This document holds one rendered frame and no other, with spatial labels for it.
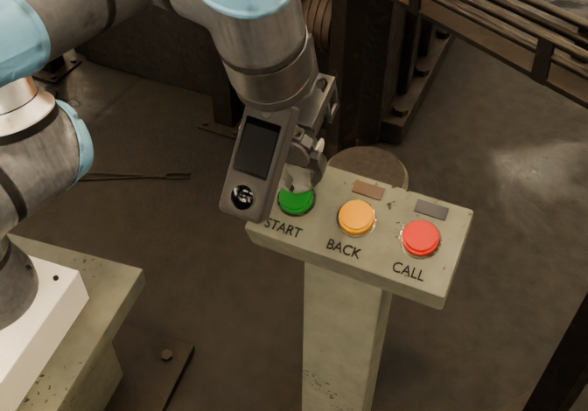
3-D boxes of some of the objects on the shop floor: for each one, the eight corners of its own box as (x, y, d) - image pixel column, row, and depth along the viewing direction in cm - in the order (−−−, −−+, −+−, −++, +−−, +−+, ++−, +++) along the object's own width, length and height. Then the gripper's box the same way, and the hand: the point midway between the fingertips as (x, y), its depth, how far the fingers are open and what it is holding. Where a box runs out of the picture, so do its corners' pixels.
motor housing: (267, 149, 172) (260, -44, 134) (344, 172, 165) (359, -23, 127) (245, 179, 163) (230, -17, 125) (325, 205, 157) (334, 7, 119)
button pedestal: (291, 379, 124) (290, 136, 80) (410, 429, 117) (480, 193, 73) (254, 455, 114) (228, 223, 70) (381, 514, 107) (443, 299, 63)
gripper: (339, 38, 57) (353, 155, 76) (248, 16, 60) (284, 134, 78) (302, 116, 54) (326, 218, 73) (208, 89, 56) (255, 194, 75)
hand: (294, 190), depth 73 cm, fingers closed
